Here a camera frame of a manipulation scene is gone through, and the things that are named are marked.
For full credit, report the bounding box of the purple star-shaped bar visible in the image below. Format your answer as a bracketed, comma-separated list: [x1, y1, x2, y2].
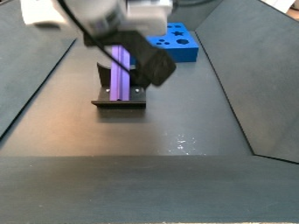
[109, 45, 129, 101]

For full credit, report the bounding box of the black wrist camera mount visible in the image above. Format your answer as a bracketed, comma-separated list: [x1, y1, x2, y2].
[83, 31, 176, 88]

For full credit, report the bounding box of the blue shape-sorting block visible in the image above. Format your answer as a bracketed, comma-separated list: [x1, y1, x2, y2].
[129, 22, 200, 66]

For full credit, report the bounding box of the white first gripper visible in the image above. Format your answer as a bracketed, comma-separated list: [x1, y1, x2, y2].
[20, 0, 173, 36]

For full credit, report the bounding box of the black curved fixture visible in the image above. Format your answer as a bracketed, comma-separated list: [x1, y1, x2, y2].
[91, 64, 145, 109]

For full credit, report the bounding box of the black camera cable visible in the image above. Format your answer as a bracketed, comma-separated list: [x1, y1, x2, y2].
[56, 0, 132, 74]

